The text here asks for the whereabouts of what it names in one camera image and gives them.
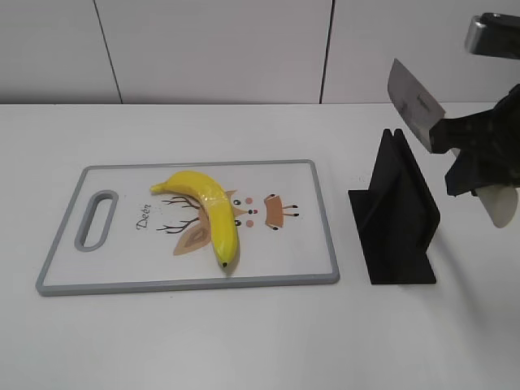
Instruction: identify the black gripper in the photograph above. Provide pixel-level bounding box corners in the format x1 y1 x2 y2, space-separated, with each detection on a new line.
429 84 519 197

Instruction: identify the white-handled kitchen knife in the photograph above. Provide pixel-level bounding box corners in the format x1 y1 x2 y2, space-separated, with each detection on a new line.
387 59 519 228

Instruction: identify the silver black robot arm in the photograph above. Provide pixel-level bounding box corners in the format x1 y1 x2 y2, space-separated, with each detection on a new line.
429 12 519 197

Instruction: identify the yellow plastic banana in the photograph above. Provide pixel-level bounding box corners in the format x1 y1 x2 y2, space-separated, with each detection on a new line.
150 171 239 268

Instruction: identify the black knife stand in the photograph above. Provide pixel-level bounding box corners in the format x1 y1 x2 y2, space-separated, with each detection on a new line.
348 128 440 285

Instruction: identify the white grey-rimmed cutting board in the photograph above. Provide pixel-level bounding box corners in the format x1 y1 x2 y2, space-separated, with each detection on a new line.
36 159 340 296

